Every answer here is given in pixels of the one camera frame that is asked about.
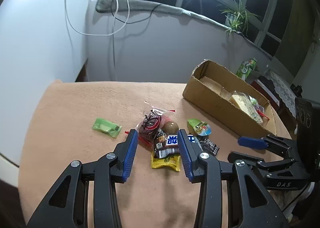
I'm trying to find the clear bag dark candies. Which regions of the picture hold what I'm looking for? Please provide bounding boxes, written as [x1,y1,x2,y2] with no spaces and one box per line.
[253,104,270,122]

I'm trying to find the biscuit pack clear wrapper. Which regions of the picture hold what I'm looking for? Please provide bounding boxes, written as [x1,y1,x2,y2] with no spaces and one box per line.
[229,91,264,125]

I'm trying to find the green lid jelly cup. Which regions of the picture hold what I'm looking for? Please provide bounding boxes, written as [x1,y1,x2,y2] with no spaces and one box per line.
[187,118,212,136]

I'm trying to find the yellow snack packet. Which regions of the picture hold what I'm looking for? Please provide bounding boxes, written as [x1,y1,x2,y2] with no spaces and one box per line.
[151,153,181,172]

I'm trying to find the brown jelly cup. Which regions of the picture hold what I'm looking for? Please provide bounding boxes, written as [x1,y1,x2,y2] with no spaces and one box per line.
[162,121,179,135]

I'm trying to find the green candy packet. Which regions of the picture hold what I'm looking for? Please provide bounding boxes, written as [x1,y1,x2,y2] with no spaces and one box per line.
[92,118,122,138]

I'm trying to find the red dates snack bag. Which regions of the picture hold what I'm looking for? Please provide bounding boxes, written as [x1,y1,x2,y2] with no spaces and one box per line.
[135,101,176,148]

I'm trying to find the brown snickers bar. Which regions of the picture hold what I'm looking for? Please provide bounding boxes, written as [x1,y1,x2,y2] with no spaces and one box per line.
[249,96,259,104]

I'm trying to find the red box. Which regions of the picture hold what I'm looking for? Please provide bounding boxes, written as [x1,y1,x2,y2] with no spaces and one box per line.
[251,79,280,110]

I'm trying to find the white lace cloth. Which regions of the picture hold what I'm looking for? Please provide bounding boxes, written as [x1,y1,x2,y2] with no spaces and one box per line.
[266,70,296,118]

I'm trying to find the cardboard box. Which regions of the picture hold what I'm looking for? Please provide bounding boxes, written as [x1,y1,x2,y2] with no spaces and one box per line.
[183,60,278,138]

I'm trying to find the peach table cloth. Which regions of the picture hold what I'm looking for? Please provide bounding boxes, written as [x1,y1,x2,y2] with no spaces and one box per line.
[18,81,278,227]

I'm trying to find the potted spider plant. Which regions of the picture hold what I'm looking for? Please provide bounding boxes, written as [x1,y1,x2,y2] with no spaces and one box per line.
[220,0,260,37]

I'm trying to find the grey windowsill cloth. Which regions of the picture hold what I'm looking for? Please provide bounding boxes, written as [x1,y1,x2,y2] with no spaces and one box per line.
[95,0,273,59]

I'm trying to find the white cable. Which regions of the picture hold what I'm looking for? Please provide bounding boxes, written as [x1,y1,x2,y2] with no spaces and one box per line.
[64,0,131,36]

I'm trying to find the black cable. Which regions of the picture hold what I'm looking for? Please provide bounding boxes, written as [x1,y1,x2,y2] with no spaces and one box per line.
[111,0,163,25]

